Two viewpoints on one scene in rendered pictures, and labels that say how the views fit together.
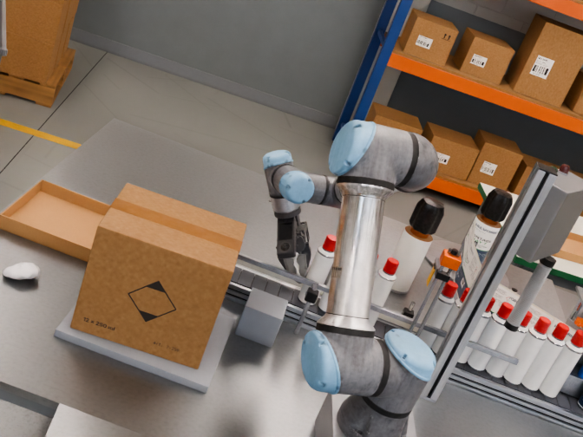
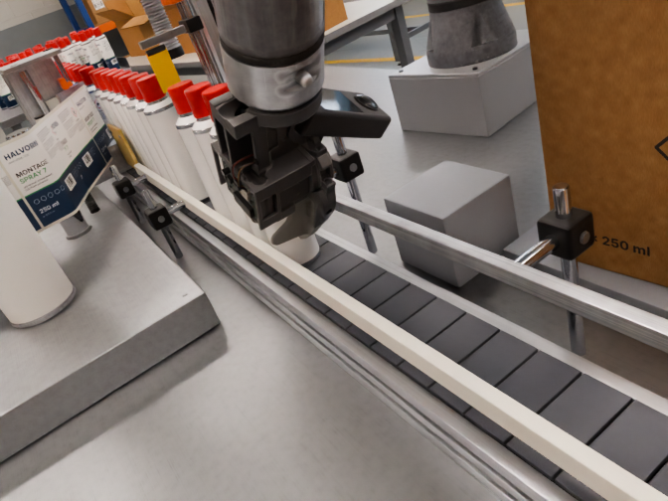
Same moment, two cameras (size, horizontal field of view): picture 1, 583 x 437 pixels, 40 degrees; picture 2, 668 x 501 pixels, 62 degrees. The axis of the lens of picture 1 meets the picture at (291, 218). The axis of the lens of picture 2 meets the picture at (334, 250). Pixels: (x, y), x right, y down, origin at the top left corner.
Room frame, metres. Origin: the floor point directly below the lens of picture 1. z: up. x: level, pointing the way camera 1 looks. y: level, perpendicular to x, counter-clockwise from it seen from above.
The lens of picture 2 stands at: (2.09, 0.43, 1.21)
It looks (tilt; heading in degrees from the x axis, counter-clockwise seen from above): 30 degrees down; 247
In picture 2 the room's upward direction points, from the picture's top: 20 degrees counter-clockwise
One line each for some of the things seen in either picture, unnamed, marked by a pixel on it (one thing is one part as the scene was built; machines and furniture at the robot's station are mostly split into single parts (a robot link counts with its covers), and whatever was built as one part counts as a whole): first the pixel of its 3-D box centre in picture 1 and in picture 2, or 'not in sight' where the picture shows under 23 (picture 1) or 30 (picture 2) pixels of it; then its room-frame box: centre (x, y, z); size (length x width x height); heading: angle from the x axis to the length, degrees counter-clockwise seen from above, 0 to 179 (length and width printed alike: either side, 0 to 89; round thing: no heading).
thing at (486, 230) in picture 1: (484, 229); not in sight; (2.51, -0.61, 1.04); 0.09 x 0.09 x 0.29
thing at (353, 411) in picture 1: (379, 410); (467, 23); (1.40, -0.32, 0.98); 0.15 x 0.15 x 0.10
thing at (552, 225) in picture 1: (545, 213); not in sight; (1.82, -0.55, 1.38); 0.17 x 0.10 x 0.19; 146
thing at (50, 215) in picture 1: (72, 221); not in sight; (1.89, 0.55, 0.85); 0.30 x 0.26 x 0.04; 91
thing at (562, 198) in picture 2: not in sight; (554, 291); (1.82, 0.18, 0.91); 0.07 x 0.03 x 0.17; 1
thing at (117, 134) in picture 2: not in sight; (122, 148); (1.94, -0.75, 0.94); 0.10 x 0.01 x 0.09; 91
